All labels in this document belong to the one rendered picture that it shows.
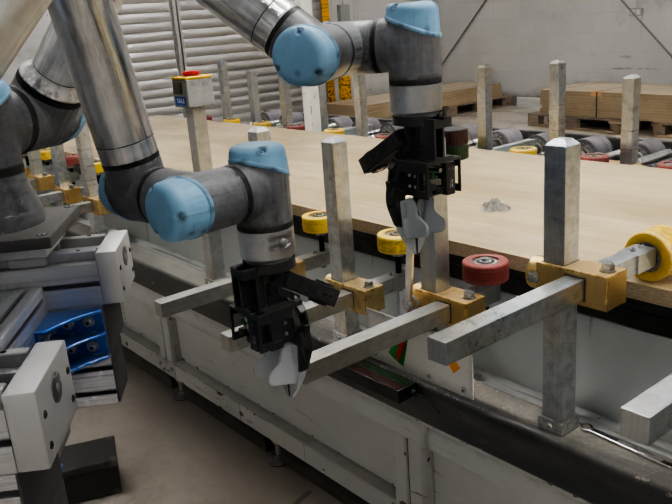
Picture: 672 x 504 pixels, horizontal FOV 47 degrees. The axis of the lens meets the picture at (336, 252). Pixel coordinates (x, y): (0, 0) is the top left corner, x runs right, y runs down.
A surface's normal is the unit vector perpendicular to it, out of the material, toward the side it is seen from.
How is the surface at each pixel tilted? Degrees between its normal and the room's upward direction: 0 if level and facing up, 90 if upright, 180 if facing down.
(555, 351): 90
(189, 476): 0
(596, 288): 90
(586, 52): 90
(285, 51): 90
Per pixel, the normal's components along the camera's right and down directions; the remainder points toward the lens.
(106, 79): 0.38, 0.32
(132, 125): 0.67, 0.19
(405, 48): -0.35, 0.30
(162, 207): -0.69, 0.26
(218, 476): -0.07, -0.95
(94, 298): 0.11, 0.29
